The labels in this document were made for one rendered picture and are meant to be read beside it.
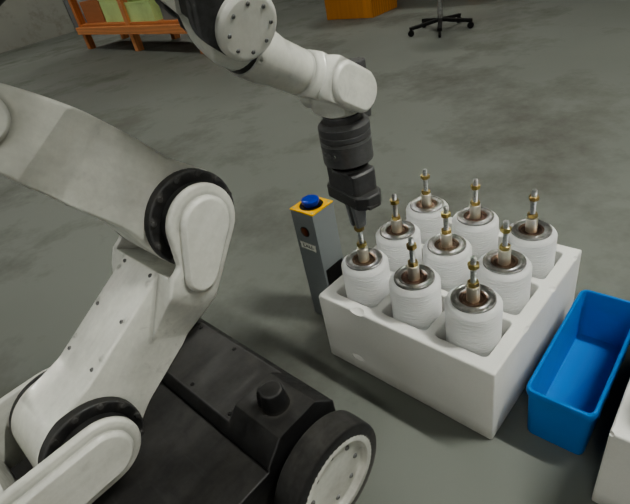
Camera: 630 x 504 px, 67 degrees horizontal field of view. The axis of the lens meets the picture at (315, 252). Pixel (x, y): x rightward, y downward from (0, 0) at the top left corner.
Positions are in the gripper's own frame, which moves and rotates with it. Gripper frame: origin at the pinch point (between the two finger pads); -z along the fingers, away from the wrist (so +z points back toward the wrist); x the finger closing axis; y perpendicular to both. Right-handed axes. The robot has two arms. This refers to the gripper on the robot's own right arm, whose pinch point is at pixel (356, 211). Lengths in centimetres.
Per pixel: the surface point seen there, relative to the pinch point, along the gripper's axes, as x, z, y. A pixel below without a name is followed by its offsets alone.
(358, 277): 2.8, -12.1, -3.8
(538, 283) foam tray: 23.4, -18.4, 23.2
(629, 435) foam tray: 51, -18, 4
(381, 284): 4.8, -15.1, 0.0
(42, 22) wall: -954, -9, 58
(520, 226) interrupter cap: 15.3, -11.0, 28.0
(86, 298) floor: -79, -36, -52
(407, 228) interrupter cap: -1.4, -11.0, 13.2
